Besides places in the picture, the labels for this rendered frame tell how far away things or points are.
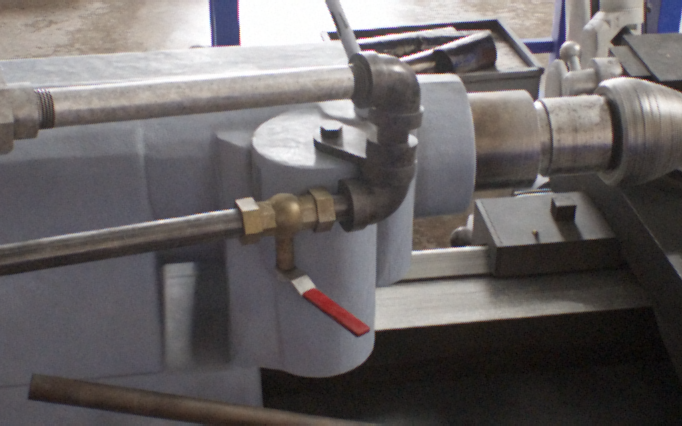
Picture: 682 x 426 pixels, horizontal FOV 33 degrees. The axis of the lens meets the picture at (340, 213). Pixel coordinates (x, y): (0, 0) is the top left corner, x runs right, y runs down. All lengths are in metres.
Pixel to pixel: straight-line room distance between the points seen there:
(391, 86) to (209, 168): 0.17
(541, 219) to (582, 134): 0.34
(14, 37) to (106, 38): 0.32
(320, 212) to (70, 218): 0.19
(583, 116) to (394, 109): 0.24
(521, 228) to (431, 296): 0.13
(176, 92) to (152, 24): 3.43
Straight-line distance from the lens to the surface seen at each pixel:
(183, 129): 0.80
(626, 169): 0.92
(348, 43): 0.80
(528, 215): 1.24
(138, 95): 0.64
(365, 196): 0.73
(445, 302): 1.17
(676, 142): 0.94
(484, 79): 3.00
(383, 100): 0.70
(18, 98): 0.62
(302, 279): 0.74
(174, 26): 4.05
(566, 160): 0.91
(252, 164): 0.78
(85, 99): 0.63
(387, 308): 1.15
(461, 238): 1.57
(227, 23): 2.71
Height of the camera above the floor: 1.52
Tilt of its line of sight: 32 degrees down
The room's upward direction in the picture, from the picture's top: straight up
